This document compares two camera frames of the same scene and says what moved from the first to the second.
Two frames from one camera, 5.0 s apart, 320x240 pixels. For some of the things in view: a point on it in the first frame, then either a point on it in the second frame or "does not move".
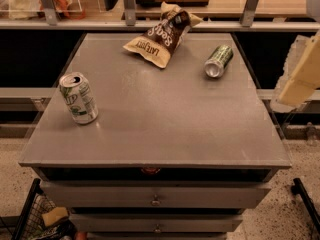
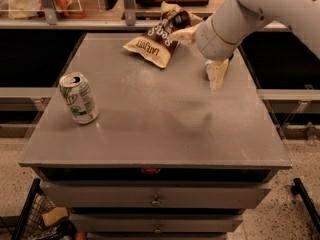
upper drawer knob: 155,202 does not move
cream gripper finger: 301,75 → 219,36
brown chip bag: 158,42 does not move
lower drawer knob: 157,228 does not move
